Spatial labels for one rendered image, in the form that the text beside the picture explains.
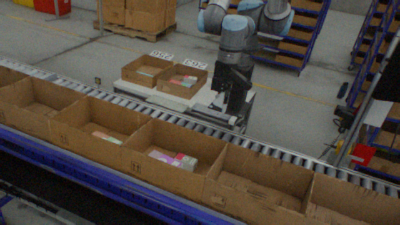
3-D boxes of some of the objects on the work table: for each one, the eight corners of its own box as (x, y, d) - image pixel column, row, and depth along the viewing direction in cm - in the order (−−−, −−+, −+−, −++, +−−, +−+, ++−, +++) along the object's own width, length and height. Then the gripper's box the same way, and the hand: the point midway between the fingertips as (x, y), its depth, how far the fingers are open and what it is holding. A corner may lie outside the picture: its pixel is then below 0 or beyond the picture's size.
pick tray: (207, 82, 274) (209, 70, 268) (189, 100, 245) (191, 88, 239) (175, 74, 282) (177, 62, 276) (155, 90, 253) (156, 78, 247)
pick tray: (173, 72, 283) (174, 61, 277) (152, 89, 254) (152, 77, 248) (144, 64, 291) (144, 54, 285) (120, 79, 262) (120, 67, 256)
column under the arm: (219, 94, 258) (227, 53, 238) (251, 104, 250) (262, 62, 230) (207, 107, 238) (214, 64, 219) (241, 119, 230) (252, 74, 211)
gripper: (217, 57, 137) (210, 104, 148) (213, 63, 127) (205, 114, 137) (238, 59, 136) (229, 107, 146) (235, 67, 126) (226, 118, 136)
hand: (225, 109), depth 141 cm, fingers open, 5 cm apart
